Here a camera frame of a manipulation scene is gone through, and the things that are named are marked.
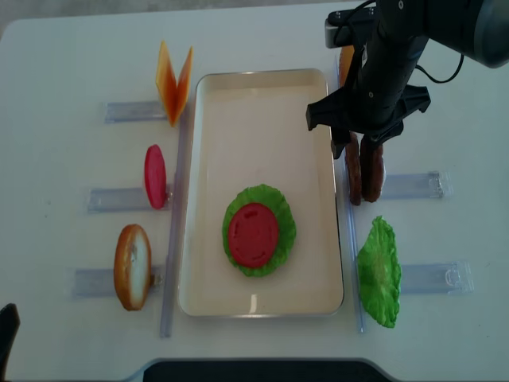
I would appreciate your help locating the clear rail bread holder left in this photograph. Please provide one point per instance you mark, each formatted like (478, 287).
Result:
(90, 283)

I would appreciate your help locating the orange cheese slice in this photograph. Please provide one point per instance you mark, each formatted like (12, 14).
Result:
(166, 83)
(182, 88)

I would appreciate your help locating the clear rail patty holder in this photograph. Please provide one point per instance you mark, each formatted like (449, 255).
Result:
(433, 184)

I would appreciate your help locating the brown meat patty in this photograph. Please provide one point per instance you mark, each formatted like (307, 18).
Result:
(354, 170)
(372, 169)

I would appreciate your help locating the right orange cheese slice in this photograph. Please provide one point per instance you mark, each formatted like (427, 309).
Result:
(182, 88)

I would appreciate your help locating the green lettuce on tray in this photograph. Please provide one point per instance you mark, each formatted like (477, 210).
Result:
(275, 200)

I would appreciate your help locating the long clear rail right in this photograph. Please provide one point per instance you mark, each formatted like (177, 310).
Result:
(351, 238)

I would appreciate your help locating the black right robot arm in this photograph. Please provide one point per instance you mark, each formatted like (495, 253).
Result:
(388, 38)

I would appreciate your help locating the long clear rail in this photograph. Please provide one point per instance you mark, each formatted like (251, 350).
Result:
(351, 238)
(174, 233)

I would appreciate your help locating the clear rail cheese holder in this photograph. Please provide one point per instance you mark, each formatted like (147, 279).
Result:
(123, 112)

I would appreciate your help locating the clear rail lettuce holder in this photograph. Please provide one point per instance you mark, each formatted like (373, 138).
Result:
(437, 278)

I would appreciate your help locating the cream rectangular tray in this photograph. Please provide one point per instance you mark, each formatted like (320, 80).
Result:
(250, 129)

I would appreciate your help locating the red tomato slice on tray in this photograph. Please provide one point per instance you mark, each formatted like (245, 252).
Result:
(252, 235)

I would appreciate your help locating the left orange cheese slice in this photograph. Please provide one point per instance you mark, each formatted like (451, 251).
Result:
(166, 83)

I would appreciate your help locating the black base at bottom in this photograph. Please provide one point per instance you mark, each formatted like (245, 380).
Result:
(243, 371)

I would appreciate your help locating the dark left gripper tip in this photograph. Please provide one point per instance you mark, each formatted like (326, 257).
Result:
(9, 324)

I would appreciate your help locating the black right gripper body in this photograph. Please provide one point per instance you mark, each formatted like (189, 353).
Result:
(376, 97)

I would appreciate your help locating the red tomato slice in rack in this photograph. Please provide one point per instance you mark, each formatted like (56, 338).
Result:
(155, 177)

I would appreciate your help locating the clear rail tomato holder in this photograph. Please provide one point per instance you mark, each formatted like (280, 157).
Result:
(117, 200)

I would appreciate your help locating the long clear rail left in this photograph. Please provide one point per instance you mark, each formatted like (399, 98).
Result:
(174, 233)

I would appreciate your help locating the front bread slice right rack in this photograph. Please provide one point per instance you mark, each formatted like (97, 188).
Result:
(345, 60)

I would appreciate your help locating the bread slice rack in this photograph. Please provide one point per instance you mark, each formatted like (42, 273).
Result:
(132, 268)
(345, 60)

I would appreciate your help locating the bread slice left rack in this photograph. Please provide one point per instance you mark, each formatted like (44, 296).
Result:
(132, 268)

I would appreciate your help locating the green lettuce leaf right rack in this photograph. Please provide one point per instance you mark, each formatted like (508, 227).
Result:
(380, 274)

